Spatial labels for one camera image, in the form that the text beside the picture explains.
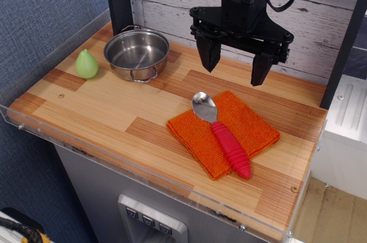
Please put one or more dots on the white toy sink unit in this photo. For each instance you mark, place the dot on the white toy sink unit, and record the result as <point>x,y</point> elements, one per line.
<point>340,156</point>

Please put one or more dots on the black right frame post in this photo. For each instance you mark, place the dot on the black right frame post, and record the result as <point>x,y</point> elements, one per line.
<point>343,54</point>

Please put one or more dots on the clear acrylic table guard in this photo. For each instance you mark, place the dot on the clear acrylic table guard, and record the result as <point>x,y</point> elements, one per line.
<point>123,125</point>

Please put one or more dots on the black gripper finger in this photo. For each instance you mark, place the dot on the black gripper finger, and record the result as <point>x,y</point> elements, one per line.
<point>209,50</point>
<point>261,65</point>

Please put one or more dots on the yellow black object corner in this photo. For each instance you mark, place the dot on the yellow black object corner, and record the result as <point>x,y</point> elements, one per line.
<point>29,234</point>

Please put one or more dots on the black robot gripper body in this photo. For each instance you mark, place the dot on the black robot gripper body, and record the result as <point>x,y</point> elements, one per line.
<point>244,25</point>

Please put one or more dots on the green plastic pear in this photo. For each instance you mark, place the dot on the green plastic pear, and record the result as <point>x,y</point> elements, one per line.
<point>86,65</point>

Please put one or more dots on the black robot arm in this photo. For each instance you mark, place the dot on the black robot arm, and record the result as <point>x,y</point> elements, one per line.
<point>244,25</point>

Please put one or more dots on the orange folded cloth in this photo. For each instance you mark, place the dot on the orange folded cloth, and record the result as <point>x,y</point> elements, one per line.
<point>252,131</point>

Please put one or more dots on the silver dispenser button panel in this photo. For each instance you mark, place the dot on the silver dispenser button panel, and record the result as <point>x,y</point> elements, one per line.
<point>144,223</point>

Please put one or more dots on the grey toy fridge cabinet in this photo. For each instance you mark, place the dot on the grey toy fridge cabinet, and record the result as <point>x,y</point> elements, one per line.
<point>98,187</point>

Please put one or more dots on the red handled metal spoon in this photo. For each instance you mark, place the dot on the red handled metal spoon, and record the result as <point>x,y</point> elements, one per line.
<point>205,108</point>

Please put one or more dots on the stainless steel pot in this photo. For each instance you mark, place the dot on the stainless steel pot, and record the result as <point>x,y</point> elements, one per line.
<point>137,55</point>

